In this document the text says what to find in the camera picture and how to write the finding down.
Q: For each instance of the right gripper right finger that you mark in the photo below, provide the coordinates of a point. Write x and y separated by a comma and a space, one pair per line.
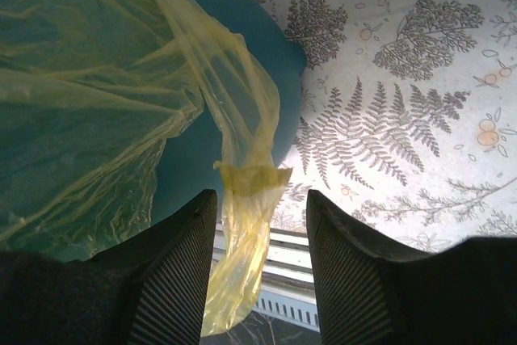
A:
356, 275

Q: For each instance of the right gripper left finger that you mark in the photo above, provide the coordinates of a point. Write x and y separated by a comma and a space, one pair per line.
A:
168, 268

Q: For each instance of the yellow trash bag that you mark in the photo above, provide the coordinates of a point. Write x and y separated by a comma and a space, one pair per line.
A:
50, 301

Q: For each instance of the aluminium front rail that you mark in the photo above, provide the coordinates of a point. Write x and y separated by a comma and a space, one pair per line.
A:
288, 262

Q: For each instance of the grey cable duct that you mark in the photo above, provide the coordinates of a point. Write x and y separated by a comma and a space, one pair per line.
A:
290, 306

